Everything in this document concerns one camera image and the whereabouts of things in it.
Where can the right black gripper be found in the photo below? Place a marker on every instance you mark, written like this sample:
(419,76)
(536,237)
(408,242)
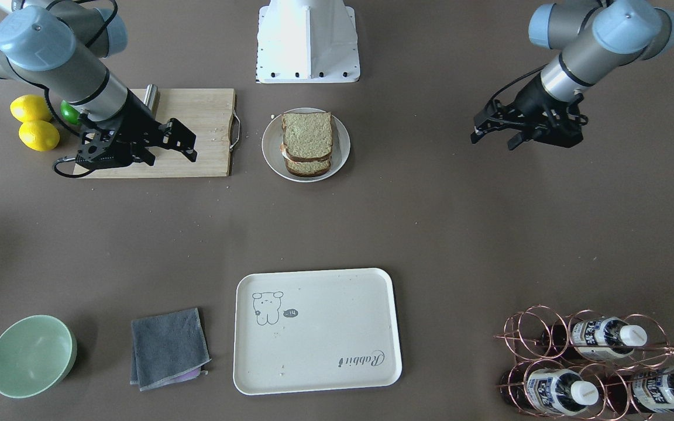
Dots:
(136,115)

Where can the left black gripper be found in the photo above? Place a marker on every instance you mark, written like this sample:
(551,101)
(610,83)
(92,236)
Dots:
(531,100)

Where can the white round plate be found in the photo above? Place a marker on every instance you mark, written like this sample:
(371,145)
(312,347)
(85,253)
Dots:
(274,135)

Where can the bread slice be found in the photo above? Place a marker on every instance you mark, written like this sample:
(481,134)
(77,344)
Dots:
(310,169)
(308,136)

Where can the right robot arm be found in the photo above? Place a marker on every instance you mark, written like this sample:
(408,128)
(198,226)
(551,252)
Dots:
(59,45)

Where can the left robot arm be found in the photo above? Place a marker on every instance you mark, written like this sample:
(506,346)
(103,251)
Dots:
(593,38)

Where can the cream rabbit tray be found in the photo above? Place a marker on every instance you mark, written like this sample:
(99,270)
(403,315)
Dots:
(315,330)

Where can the steel cylinder black tip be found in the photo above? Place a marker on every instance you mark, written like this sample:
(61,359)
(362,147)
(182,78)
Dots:
(152,97)

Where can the wooden cutting board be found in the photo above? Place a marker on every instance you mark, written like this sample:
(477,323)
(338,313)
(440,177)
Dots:
(210,114)

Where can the green lime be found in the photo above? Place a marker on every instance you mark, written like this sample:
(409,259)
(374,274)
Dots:
(70,114)

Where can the yellow lemon lower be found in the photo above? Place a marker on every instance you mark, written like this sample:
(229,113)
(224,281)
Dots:
(39,135)

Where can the yellow lemon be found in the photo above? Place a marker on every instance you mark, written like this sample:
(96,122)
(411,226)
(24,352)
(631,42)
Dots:
(29,108)
(39,135)

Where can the fried egg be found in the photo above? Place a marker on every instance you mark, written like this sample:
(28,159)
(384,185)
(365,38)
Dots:
(283,151)

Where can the yellow lemon upper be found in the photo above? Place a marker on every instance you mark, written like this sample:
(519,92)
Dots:
(29,108)

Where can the grey folded cloth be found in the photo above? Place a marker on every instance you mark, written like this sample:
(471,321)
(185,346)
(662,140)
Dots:
(167,349)

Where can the tea bottle one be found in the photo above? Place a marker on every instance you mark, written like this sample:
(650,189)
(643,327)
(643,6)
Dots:
(596,339)

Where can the green bowl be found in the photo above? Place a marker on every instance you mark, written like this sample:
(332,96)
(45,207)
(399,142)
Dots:
(36,353)

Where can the tea bottle two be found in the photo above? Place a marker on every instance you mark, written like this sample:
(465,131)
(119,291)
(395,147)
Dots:
(552,392)

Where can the tea bottle three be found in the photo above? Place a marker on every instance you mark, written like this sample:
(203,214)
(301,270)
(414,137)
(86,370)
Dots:
(646,392)

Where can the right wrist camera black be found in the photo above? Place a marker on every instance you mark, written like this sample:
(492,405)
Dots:
(100,150)

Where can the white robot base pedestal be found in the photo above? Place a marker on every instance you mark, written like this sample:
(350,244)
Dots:
(307,42)

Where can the copper wire bottle rack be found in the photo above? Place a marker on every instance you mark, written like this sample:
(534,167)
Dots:
(587,366)

